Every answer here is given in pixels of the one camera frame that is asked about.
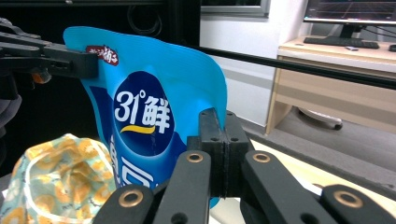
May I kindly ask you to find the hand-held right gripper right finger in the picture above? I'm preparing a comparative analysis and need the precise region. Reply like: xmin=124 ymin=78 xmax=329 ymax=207
xmin=223 ymin=110 xmax=255 ymax=199

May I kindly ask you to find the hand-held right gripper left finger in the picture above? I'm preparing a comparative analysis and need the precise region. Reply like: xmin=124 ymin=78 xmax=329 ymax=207
xmin=186 ymin=107 xmax=226 ymax=199

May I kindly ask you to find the blue snack pouch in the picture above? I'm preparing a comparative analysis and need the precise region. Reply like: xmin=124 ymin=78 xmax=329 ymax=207
xmin=63 ymin=26 xmax=229 ymax=210

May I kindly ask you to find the teal orange print cloth bag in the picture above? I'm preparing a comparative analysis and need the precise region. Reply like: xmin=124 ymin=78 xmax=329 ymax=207
xmin=0 ymin=133 xmax=118 ymax=224

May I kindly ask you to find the chair base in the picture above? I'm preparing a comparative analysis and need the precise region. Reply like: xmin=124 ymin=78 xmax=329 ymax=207
xmin=296 ymin=106 xmax=344 ymax=132

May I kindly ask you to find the white cabinet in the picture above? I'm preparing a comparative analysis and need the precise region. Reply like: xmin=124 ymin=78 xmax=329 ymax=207
xmin=199 ymin=12 xmax=311 ymax=127

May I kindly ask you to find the light wooden desk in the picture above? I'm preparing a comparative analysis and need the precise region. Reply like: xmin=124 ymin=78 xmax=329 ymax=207
xmin=265 ymin=35 xmax=396 ymax=135

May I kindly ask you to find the grey framed panel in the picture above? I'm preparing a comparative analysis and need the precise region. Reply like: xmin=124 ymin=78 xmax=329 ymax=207
xmin=200 ymin=0 xmax=271 ymax=17

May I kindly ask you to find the black keyboard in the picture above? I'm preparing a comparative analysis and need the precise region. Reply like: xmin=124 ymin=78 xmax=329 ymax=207
xmin=303 ymin=35 xmax=381 ymax=50

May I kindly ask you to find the computer monitor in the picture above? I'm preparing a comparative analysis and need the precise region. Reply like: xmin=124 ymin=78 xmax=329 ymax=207
xmin=303 ymin=0 xmax=396 ymax=40

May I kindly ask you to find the black coiled cable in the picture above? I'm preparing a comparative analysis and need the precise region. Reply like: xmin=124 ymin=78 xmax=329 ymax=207
xmin=126 ymin=4 xmax=163 ymax=37

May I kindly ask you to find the black frame crossbar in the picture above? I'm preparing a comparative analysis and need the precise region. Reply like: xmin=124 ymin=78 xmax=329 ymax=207
xmin=186 ymin=44 xmax=396 ymax=91

